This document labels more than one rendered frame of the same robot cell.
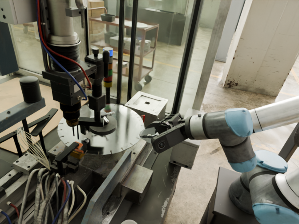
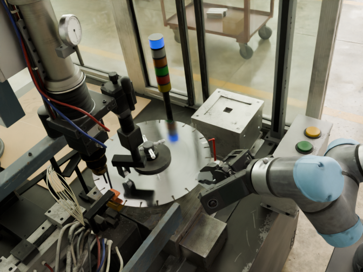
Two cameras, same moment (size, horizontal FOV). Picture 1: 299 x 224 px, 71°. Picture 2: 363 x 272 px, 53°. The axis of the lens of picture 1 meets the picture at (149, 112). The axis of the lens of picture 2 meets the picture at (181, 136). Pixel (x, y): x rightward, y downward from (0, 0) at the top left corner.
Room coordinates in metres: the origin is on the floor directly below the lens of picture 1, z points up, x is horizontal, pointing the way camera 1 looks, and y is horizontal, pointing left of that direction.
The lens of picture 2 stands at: (0.03, -0.17, 1.65)
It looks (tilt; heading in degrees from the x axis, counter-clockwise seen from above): 42 degrees down; 22
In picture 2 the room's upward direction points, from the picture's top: 9 degrees counter-clockwise
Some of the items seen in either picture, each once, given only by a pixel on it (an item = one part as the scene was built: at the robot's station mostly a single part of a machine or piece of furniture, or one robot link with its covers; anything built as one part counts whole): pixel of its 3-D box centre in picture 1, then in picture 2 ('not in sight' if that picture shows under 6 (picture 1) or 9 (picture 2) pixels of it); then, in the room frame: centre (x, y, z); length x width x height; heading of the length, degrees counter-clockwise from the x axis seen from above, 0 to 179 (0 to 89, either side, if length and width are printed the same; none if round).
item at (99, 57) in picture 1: (96, 81); (123, 112); (0.58, 0.17, 1.17); 0.06 x 0.05 x 0.20; 153
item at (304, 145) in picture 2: not in sight; (304, 147); (0.81, -0.23, 0.90); 0.04 x 0.04 x 0.02
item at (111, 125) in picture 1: (102, 122); (150, 155); (0.65, 0.18, 0.96); 0.11 x 0.11 x 0.03
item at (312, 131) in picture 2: not in sight; (312, 133); (0.88, -0.25, 0.90); 0.04 x 0.04 x 0.02
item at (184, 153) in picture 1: (190, 136); (296, 163); (0.82, -0.21, 0.82); 0.28 x 0.11 x 0.15; 162
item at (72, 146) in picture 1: (69, 157); (104, 210); (0.47, 0.24, 0.95); 0.10 x 0.03 x 0.07; 162
